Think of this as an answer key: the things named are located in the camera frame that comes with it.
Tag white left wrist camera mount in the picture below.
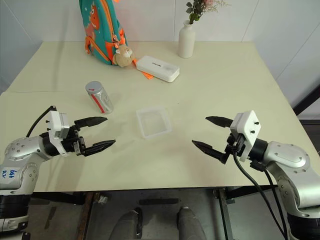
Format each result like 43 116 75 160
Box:
46 110 72 158

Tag silver red drink can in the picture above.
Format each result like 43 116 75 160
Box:
85 80 115 115

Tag clear plastic container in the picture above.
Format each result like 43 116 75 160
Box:
135 105 174 139

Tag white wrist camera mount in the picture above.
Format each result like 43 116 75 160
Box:
46 110 72 158
230 110 262 161

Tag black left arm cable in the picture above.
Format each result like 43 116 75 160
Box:
25 105 56 138

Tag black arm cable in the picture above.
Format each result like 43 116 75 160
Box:
231 146 288 240
25 105 56 138

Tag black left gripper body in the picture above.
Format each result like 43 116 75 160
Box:
59 124 88 157

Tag white ceramic vase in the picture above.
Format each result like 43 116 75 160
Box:
177 20 196 59

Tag dark rounded robot foot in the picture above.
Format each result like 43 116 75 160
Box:
109 207 143 240
176 206 206 240

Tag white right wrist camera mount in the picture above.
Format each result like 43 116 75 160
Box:
230 110 262 161

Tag brown plush toy keychain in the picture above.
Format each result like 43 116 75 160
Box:
112 44 137 68

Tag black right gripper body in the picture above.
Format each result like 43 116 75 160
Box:
224 132 245 166

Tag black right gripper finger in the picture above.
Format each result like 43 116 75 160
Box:
205 115 234 129
191 139 227 164

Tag pink flowers with green leaves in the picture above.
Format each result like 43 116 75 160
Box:
185 0 232 25

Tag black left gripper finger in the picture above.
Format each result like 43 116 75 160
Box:
83 139 117 157
74 116 109 129

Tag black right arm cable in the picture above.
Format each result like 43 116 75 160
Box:
231 146 288 240

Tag white rectangular box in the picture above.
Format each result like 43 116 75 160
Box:
135 55 181 83

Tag orange backpack strap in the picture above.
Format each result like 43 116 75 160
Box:
132 57 154 81

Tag teal orange dinosaur backpack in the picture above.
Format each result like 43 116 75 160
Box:
78 0 129 66

